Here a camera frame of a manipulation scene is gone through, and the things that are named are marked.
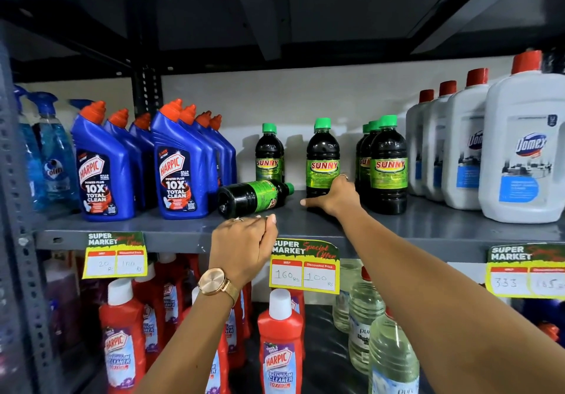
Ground person's right forearm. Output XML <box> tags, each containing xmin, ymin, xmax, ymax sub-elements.
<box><xmin>342</xmin><ymin>206</ymin><xmax>565</xmax><ymax>394</ymax></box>

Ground group of blue cleaner bottles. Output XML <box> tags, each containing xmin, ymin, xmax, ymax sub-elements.
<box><xmin>71</xmin><ymin>99</ymin><xmax>237</xmax><ymax>222</ymax></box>

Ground yellow-edged price tag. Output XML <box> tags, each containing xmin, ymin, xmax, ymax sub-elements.
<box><xmin>269</xmin><ymin>239</ymin><xmax>340</xmax><ymax>295</ymax></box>
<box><xmin>486</xmin><ymin>244</ymin><xmax>565</xmax><ymax>299</ymax></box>
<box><xmin>82</xmin><ymin>231</ymin><xmax>148</xmax><ymax>279</ymax></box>

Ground gold wristwatch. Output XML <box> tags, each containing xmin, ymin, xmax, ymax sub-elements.
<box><xmin>198</xmin><ymin>268</ymin><xmax>240</xmax><ymax>306</ymax></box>

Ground grey metal shelf rack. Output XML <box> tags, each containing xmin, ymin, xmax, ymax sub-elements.
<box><xmin>0</xmin><ymin>0</ymin><xmax>565</xmax><ymax>394</ymax></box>

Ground white bottle red cap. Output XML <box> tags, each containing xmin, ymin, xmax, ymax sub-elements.
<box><xmin>423</xmin><ymin>80</ymin><xmax>458</xmax><ymax>202</ymax></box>
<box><xmin>406</xmin><ymin>89</ymin><xmax>435</xmax><ymax>196</ymax></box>
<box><xmin>442</xmin><ymin>68</ymin><xmax>491</xmax><ymax>210</ymax></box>
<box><xmin>479</xmin><ymin>50</ymin><xmax>565</xmax><ymax>224</ymax></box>

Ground dark blue bottle red cap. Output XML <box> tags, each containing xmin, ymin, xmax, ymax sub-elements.
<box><xmin>522</xmin><ymin>299</ymin><xmax>565</xmax><ymax>347</ymax></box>

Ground dark bottle green cap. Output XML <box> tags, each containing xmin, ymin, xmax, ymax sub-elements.
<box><xmin>217</xmin><ymin>179</ymin><xmax>295</xmax><ymax>220</ymax></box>
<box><xmin>355</xmin><ymin>124</ymin><xmax>371</xmax><ymax>187</ymax></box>
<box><xmin>306</xmin><ymin>117</ymin><xmax>341</xmax><ymax>198</ymax></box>
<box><xmin>359</xmin><ymin>120</ymin><xmax>381</xmax><ymax>204</ymax></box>
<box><xmin>255</xmin><ymin>123</ymin><xmax>285</xmax><ymax>183</ymax></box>
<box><xmin>369</xmin><ymin>115</ymin><xmax>408</xmax><ymax>215</ymax></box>

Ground person's right hand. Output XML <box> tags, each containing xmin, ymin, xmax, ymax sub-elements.
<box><xmin>300</xmin><ymin>174</ymin><xmax>363</xmax><ymax>220</ymax></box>

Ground group of red cleaner bottles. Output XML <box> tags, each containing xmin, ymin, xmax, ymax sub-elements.
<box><xmin>99</xmin><ymin>252</ymin><xmax>306</xmax><ymax>394</ymax></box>

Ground person's left forearm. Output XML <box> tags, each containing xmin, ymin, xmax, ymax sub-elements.
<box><xmin>137</xmin><ymin>283</ymin><xmax>241</xmax><ymax>394</ymax></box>

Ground clear liquid bottle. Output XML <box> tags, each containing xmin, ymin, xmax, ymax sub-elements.
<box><xmin>368</xmin><ymin>307</ymin><xmax>420</xmax><ymax>394</ymax></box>
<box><xmin>349</xmin><ymin>267</ymin><xmax>385</xmax><ymax>374</ymax></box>
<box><xmin>333</xmin><ymin>259</ymin><xmax>363</xmax><ymax>333</ymax></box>

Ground person's left hand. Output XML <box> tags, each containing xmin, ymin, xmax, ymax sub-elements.
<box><xmin>209</xmin><ymin>214</ymin><xmax>279</xmax><ymax>290</ymax></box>

